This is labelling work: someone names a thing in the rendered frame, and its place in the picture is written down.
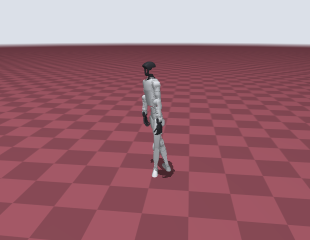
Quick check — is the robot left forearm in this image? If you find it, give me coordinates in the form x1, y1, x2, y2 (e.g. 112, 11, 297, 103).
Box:
155, 99, 162, 123

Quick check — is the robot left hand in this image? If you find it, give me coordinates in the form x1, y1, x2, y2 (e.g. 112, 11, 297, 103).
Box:
154, 118, 163, 135

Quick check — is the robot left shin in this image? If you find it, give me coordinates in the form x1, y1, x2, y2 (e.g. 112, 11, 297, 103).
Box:
153, 147, 160, 171

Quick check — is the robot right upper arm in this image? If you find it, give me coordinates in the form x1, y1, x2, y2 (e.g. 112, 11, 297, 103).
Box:
142, 80, 146, 102

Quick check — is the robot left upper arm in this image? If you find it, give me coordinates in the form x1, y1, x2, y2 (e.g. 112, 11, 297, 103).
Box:
152, 80, 161, 106

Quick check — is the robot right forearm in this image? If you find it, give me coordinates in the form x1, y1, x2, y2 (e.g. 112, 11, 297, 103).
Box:
142, 99, 148, 114

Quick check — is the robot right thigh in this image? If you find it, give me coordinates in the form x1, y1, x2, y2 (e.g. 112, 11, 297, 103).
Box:
149, 115, 163, 147

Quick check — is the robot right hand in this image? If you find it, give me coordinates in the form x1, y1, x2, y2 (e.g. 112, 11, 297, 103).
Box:
142, 111, 150, 127

